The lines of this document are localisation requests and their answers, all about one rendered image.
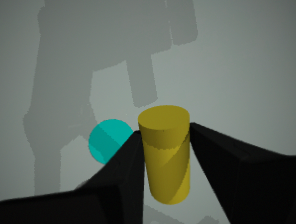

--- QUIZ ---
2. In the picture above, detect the cyan circle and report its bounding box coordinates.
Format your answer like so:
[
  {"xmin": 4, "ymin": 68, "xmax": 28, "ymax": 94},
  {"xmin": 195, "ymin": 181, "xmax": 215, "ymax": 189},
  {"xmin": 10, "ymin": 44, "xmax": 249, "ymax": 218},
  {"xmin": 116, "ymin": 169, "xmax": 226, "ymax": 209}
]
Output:
[{"xmin": 89, "ymin": 119, "xmax": 133, "ymax": 164}]

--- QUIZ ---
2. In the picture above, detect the yellow cylinder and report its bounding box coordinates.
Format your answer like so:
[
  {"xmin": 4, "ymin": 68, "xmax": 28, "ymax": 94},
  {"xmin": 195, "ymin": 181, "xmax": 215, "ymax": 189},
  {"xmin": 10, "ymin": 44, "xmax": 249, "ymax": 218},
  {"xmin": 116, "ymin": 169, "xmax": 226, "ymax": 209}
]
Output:
[{"xmin": 138, "ymin": 105, "xmax": 190, "ymax": 205}]

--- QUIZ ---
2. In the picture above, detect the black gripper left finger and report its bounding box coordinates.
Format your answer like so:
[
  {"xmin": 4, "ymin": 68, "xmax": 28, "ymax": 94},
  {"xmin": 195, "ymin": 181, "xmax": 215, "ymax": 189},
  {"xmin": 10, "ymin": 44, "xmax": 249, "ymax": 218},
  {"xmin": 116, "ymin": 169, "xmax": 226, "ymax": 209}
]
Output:
[{"xmin": 0, "ymin": 130, "xmax": 145, "ymax": 224}]

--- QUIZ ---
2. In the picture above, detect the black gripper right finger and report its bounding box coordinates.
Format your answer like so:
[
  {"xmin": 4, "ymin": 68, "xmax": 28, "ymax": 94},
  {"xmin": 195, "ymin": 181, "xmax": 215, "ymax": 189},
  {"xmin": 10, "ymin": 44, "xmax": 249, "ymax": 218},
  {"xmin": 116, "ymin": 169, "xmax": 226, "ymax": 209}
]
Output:
[{"xmin": 190, "ymin": 122, "xmax": 296, "ymax": 224}]

